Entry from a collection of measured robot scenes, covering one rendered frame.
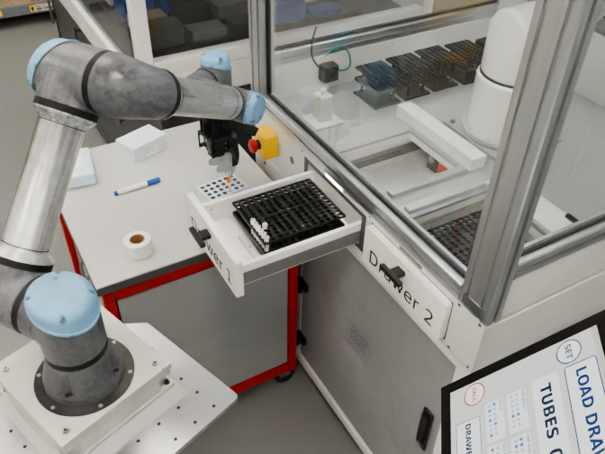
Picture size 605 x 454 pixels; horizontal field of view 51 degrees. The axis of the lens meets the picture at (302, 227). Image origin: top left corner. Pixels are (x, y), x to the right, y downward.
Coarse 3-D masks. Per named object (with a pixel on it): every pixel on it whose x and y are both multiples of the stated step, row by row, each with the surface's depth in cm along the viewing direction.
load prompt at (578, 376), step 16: (576, 368) 89; (592, 368) 87; (576, 384) 88; (592, 384) 86; (576, 400) 86; (592, 400) 84; (576, 416) 84; (592, 416) 82; (576, 432) 83; (592, 432) 81; (592, 448) 80
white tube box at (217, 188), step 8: (224, 176) 184; (232, 176) 184; (208, 184) 181; (216, 184) 181; (224, 184) 182; (232, 184) 181; (240, 184) 181; (200, 192) 178; (208, 192) 178; (216, 192) 179; (224, 192) 178; (232, 192) 178; (200, 200) 180; (208, 200) 176
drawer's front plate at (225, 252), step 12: (192, 192) 156; (192, 204) 153; (192, 216) 157; (204, 216) 149; (204, 228) 150; (216, 228) 146; (216, 240) 144; (216, 252) 147; (228, 252) 139; (216, 264) 150; (228, 264) 142; (240, 264) 138; (228, 276) 145; (240, 276) 140; (240, 288) 142
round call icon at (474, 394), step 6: (474, 384) 103; (480, 384) 102; (468, 390) 103; (474, 390) 102; (480, 390) 101; (468, 396) 102; (474, 396) 101; (480, 396) 100; (468, 402) 102; (474, 402) 101; (480, 402) 100; (468, 408) 101
